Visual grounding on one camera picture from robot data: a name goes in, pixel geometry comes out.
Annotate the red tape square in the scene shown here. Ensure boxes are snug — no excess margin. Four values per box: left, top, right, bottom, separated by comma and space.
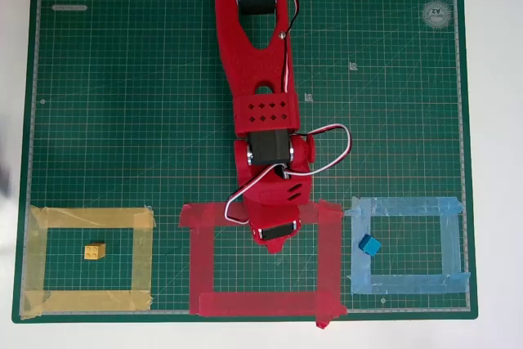
178, 198, 348, 329

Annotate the blue tape square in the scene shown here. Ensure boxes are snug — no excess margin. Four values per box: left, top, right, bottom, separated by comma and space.
344, 195, 472, 296

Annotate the blue cube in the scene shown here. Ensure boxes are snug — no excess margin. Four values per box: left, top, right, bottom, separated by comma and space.
358, 234, 383, 257

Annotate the yellow cube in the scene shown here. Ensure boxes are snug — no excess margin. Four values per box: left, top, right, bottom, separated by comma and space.
83, 242, 107, 261

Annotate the yellow tape square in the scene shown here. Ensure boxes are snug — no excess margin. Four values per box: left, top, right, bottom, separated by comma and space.
20, 204, 157, 320

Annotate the green cutting mat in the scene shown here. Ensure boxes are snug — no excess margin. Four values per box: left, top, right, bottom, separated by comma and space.
11, 0, 479, 324

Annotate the white gripper servo cable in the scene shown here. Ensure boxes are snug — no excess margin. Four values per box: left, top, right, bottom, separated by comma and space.
224, 163, 284, 226

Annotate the white looped servo cable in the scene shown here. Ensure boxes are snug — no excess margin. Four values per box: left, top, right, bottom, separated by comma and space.
284, 123, 352, 177

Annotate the black red white servo cable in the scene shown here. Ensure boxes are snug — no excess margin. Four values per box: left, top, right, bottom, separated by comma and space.
279, 0, 300, 95

